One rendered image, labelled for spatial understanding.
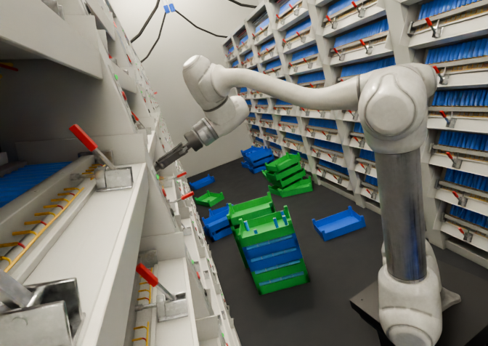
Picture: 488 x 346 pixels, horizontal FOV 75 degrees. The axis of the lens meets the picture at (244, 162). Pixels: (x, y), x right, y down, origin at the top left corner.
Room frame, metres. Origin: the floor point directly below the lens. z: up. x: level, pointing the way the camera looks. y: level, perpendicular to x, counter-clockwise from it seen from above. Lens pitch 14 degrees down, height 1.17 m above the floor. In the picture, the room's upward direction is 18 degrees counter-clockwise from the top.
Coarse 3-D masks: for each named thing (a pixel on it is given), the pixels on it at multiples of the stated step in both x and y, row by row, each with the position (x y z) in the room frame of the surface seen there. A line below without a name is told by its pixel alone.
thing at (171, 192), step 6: (168, 168) 1.23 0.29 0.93; (162, 174) 1.22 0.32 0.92; (168, 174) 1.22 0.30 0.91; (174, 186) 1.06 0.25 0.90; (168, 192) 0.99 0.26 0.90; (174, 192) 0.99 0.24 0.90; (168, 198) 0.92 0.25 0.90; (174, 198) 0.92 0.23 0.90; (174, 216) 0.63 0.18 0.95; (180, 216) 0.64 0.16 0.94; (180, 222) 0.63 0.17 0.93; (180, 228) 0.63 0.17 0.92
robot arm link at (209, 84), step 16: (192, 64) 1.02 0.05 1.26; (208, 64) 1.04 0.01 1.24; (192, 80) 1.03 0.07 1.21; (208, 80) 1.01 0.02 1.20; (224, 80) 1.01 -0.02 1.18; (240, 80) 0.99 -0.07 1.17; (256, 80) 0.98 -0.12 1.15; (272, 80) 0.97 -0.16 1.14; (352, 80) 0.88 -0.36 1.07; (192, 96) 1.08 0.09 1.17; (208, 96) 1.04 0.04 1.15; (224, 96) 1.04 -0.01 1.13; (272, 96) 0.98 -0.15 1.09; (288, 96) 0.96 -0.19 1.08; (304, 96) 0.94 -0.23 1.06; (320, 96) 0.93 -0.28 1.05; (336, 96) 0.89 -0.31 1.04; (352, 96) 0.86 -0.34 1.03
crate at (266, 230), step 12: (264, 216) 1.74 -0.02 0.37; (276, 216) 1.73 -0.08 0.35; (288, 216) 1.71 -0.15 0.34; (240, 228) 1.69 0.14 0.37; (252, 228) 1.73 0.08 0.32; (264, 228) 1.68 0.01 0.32; (276, 228) 1.54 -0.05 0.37; (288, 228) 1.53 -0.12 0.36; (240, 240) 1.56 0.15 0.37; (252, 240) 1.55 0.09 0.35; (264, 240) 1.54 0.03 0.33
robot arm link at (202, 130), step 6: (204, 120) 1.11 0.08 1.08; (192, 126) 1.12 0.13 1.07; (198, 126) 1.10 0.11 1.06; (204, 126) 1.09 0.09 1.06; (210, 126) 1.09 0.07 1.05; (198, 132) 1.09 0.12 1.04; (204, 132) 1.09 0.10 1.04; (210, 132) 1.09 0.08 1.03; (198, 138) 1.10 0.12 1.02; (204, 138) 1.09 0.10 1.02; (210, 138) 1.10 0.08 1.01; (216, 138) 1.11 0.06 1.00; (204, 144) 1.13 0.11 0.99
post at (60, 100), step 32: (64, 0) 0.54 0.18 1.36; (32, 64) 0.52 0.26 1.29; (0, 96) 0.51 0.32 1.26; (32, 96) 0.52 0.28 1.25; (64, 96) 0.53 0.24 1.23; (96, 96) 0.54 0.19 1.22; (0, 128) 0.51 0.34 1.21; (32, 128) 0.52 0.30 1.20; (64, 128) 0.52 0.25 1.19; (96, 128) 0.53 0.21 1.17; (128, 128) 0.54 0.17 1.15; (160, 224) 0.54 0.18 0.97; (192, 288) 0.54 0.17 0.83
